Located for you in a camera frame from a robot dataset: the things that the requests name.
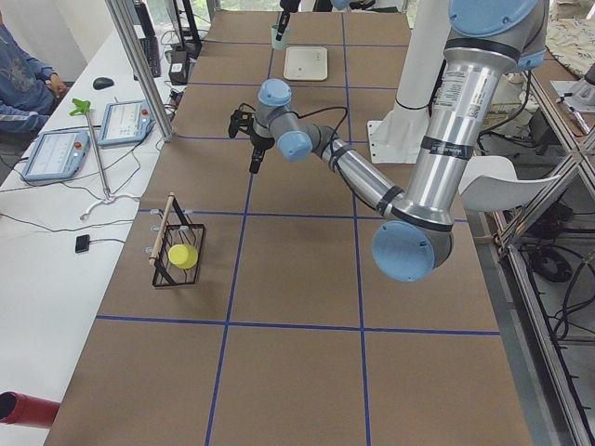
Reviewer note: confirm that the near teach pendant tablet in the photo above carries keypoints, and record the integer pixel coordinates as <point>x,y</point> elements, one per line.
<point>56,155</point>

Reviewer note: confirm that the seated person in blue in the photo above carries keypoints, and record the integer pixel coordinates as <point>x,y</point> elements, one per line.
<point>30,91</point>

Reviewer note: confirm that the teach pendant tablet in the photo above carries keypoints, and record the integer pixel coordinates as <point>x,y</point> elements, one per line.
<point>56,155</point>
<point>125,123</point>

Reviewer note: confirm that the black wire cup rack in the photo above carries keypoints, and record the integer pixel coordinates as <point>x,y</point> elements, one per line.
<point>175,227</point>

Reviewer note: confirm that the aluminium frame post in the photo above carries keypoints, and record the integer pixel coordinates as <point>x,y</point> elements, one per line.
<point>122,21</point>

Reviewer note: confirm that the grabber stick with green tip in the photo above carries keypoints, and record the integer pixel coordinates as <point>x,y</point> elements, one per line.
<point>82,107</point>

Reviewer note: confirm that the green cup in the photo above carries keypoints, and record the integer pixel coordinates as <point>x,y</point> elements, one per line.
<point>279,40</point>

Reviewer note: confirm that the far teach pendant tablet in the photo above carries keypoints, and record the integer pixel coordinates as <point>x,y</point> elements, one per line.
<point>125,123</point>

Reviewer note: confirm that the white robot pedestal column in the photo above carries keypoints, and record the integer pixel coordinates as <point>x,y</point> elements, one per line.
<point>397,138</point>

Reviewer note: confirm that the black computer mouse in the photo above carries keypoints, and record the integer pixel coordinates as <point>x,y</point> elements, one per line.
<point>102,82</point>

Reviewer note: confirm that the white plastic tray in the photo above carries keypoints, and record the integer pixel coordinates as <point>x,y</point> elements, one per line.
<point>306,63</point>

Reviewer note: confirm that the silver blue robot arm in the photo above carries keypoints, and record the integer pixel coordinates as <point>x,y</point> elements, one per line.
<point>488,39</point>
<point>327,6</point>

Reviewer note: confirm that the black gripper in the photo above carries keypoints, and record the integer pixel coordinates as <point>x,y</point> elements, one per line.
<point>287,5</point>
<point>259,142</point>

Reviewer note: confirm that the red cylinder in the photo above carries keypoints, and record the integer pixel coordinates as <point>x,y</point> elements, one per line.
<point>25,410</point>

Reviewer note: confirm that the black power box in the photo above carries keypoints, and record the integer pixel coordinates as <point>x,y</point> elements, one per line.
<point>179,67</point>

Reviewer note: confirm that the white chair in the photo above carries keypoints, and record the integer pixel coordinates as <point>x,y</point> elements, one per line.
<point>490,183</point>

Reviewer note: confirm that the yellow cup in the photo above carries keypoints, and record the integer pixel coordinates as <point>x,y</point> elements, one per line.
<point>183,256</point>

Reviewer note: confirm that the small black puck device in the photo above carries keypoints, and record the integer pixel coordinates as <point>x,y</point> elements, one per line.
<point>82,243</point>

